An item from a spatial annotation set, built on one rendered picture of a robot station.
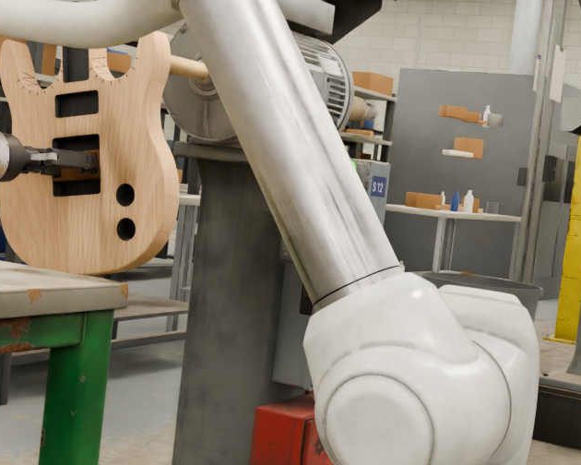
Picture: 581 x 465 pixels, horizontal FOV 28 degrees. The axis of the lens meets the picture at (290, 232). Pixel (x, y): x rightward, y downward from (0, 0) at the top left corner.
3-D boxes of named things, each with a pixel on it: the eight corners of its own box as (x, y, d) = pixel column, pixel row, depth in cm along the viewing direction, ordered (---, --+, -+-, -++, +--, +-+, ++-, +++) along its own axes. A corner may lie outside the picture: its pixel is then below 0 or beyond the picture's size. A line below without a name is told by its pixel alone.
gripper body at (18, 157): (-30, 183, 177) (10, 185, 185) (12, 179, 173) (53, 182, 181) (-32, 134, 177) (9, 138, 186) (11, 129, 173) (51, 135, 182)
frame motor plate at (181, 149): (260, 165, 262) (262, 149, 262) (356, 176, 251) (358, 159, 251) (171, 155, 230) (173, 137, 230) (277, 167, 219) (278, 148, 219)
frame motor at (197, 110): (250, 151, 259) (263, 36, 257) (359, 162, 246) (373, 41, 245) (144, 137, 223) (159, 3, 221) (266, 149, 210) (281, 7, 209)
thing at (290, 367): (303, 375, 245) (333, 117, 242) (348, 384, 240) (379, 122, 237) (269, 383, 231) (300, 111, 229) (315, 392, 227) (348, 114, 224)
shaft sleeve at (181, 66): (192, 66, 215) (207, 60, 214) (196, 82, 215) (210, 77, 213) (136, 53, 199) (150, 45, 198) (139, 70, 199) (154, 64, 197)
